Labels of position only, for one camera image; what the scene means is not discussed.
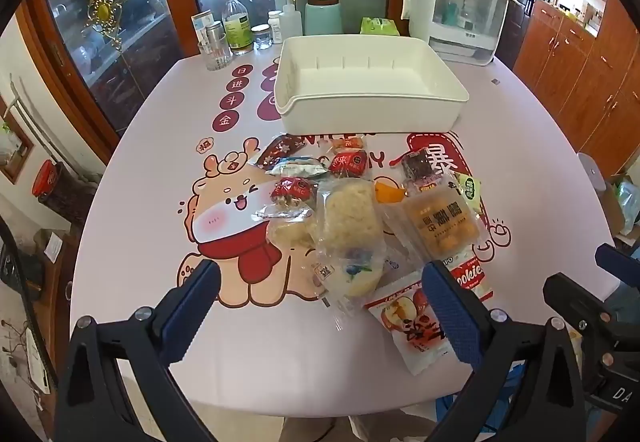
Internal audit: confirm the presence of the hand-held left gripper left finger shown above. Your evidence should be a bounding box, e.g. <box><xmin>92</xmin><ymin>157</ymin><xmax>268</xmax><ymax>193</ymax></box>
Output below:
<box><xmin>52</xmin><ymin>259</ymin><xmax>222</xmax><ymax>442</ymax></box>

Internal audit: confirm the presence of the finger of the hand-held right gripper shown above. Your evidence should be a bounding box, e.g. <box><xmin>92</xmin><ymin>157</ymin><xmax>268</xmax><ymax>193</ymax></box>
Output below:
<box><xmin>542</xmin><ymin>272</ymin><xmax>640</xmax><ymax>354</ymax></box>
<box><xmin>595</xmin><ymin>243</ymin><xmax>640</xmax><ymax>279</ymax></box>

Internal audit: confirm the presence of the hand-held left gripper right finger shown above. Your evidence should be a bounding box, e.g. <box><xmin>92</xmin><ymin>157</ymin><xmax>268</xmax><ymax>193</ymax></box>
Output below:
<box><xmin>422</xmin><ymin>262</ymin><xmax>588</xmax><ymax>442</ymax></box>

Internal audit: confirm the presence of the red cookie packet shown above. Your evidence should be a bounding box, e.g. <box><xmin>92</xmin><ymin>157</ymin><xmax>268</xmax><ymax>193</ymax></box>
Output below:
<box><xmin>447</xmin><ymin>255</ymin><xmax>495</xmax><ymax>305</ymax></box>

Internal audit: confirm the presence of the apple print snack packet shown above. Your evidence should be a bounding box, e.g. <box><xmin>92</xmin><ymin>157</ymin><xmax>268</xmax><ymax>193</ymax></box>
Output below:
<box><xmin>364</xmin><ymin>271</ymin><xmax>468</xmax><ymax>375</ymax></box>

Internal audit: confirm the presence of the egg yolk pastry packet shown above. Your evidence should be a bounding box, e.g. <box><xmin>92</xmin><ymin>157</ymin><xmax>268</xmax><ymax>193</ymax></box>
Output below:
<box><xmin>382</xmin><ymin>192</ymin><xmax>483</xmax><ymax>265</ymax></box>

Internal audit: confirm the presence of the clear pale pastry packet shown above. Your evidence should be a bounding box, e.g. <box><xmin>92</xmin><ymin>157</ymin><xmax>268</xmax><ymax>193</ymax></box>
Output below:
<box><xmin>256</xmin><ymin>201</ymin><xmax>321</xmax><ymax>254</ymax></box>

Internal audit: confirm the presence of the small green snack packet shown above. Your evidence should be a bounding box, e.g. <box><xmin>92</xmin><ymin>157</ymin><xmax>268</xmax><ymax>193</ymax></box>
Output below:
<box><xmin>455</xmin><ymin>172</ymin><xmax>483</xmax><ymax>213</ymax></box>

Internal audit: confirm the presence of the orange and white snack bar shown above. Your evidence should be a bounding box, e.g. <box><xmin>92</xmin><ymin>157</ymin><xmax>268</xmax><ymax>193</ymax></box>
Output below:
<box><xmin>374</xmin><ymin>179</ymin><xmax>408</xmax><ymax>205</ymax></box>

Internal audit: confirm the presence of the clear rice cracker packet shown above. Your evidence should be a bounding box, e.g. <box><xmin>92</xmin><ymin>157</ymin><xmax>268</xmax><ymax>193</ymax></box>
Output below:
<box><xmin>312</xmin><ymin>176</ymin><xmax>388</xmax><ymax>323</ymax></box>

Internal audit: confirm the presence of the dark brown cake packet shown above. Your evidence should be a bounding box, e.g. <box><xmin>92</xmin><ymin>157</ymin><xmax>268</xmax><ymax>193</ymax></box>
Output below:
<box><xmin>400</xmin><ymin>148</ymin><xmax>441</xmax><ymax>195</ymax></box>

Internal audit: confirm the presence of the small red snack packet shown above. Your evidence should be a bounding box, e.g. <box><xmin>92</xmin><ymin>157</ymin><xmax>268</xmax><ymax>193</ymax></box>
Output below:
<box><xmin>328</xmin><ymin>149</ymin><xmax>369</xmax><ymax>176</ymax></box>
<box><xmin>271</xmin><ymin>176</ymin><xmax>312</xmax><ymax>204</ymax></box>

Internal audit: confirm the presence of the blue and white snack packet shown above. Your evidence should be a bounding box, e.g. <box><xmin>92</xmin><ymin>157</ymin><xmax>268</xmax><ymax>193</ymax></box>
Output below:
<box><xmin>267</xmin><ymin>157</ymin><xmax>327</xmax><ymax>179</ymax></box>

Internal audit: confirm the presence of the brown snowflake snack packet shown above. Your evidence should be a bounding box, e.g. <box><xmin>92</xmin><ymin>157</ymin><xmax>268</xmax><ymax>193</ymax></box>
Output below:
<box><xmin>256</xmin><ymin>135</ymin><xmax>306</xmax><ymax>169</ymax></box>

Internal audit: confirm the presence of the clear packet with orange snack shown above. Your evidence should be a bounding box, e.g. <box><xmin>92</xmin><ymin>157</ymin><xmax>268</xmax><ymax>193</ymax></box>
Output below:
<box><xmin>325</xmin><ymin>135</ymin><xmax>368</xmax><ymax>154</ymax></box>

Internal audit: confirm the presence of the white plastic bin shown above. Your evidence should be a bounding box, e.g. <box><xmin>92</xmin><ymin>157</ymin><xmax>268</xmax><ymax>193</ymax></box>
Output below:
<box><xmin>274</xmin><ymin>35</ymin><xmax>470</xmax><ymax>135</ymax></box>

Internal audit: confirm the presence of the wooden cabinet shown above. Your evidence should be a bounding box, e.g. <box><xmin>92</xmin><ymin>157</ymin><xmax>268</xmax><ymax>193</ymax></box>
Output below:
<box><xmin>512</xmin><ymin>0</ymin><xmax>640</xmax><ymax>183</ymax></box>

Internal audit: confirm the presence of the red-lidded dark jar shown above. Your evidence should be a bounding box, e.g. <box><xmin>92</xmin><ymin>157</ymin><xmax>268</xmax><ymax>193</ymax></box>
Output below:
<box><xmin>31</xmin><ymin>159</ymin><xmax>101</xmax><ymax>228</ymax></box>

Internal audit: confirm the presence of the clear glass cup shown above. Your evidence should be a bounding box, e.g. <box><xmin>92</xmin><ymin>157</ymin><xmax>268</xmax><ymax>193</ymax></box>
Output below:
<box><xmin>199</xmin><ymin>38</ymin><xmax>234</xmax><ymax>72</ymax></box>

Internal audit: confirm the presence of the small metal can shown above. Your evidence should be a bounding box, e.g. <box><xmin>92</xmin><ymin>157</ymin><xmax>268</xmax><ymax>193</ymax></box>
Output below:
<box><xmin>205</xmin><ymin>21</ymin><xmax>227</xmax><ymax>48</ymax></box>

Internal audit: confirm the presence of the small glass jar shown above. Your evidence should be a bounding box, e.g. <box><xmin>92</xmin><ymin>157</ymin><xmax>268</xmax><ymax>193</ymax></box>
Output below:
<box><xmin>251</xmin><ymin>24</ymin><xmax>274</xmax><ymax>51</ymax></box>

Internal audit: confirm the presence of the small white carton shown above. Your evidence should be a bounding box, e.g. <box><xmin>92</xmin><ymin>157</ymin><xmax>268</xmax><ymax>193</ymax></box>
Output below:
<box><xmin>191</xmin><ymin>9</ymin><xmax>214</xmax><ymax>54</ymax></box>

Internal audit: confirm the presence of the glass bottle with green label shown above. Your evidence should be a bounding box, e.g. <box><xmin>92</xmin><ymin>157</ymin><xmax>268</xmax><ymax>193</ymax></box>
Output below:
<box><xmin>221</xmin><ymin>0</ymin><xmax>254</xmax><ymax>55</ymax></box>

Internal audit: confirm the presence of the white desktop organizer cabinet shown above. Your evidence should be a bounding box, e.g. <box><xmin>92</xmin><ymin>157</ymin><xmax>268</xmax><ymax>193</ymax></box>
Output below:
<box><xmin>407</xmin><ymin>0</ymin><xmax>510</xmax><ymax>67</ymax></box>

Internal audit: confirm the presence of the white pill bottle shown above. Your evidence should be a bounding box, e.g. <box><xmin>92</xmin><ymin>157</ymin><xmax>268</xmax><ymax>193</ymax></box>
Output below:
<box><xmin>268</xmin><ymin>10</ymin><xmax>285</xmax><ymax>46</ymax></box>

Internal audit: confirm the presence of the green tissue pack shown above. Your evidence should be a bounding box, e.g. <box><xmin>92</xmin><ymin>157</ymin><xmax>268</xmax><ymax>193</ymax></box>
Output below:
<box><xmin>358</xmin><ymin>16</ymin><xmax>402</xmax><ymax>36</ymax></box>

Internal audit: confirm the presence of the white squeeze bottle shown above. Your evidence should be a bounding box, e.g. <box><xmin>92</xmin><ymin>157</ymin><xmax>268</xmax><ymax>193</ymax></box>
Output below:
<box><xmin>260</xmin><ymin>0</ymin><xmax>305</xmax><ymax>43</ymax></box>

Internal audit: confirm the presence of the teal canister with brown lid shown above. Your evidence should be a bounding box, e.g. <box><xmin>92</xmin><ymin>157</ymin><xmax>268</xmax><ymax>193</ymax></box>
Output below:
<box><xmin>304</xmin><ymin>0</ymin><xmax>344</xmax><ymax>36</ymax></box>

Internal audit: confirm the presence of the wooden picture frame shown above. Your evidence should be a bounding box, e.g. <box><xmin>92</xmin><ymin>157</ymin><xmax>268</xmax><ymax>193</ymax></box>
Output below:
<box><xmin>0</xmin><ymin>110</ymin><xmax>35</xmax><ymax>185</ymax></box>

